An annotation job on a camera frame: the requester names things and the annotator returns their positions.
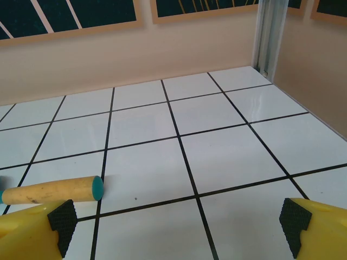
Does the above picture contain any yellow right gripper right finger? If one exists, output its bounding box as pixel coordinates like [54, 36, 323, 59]
[279, 197, 347, 260]

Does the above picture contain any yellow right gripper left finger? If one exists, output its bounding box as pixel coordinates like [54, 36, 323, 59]
[0, 199, 80, 260]

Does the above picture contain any aluminium frame post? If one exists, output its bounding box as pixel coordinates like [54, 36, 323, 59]
[253, 0, 288, 82]

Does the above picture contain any teal rake with wooden handle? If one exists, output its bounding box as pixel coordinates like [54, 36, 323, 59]
[0, 175, 105, 206]

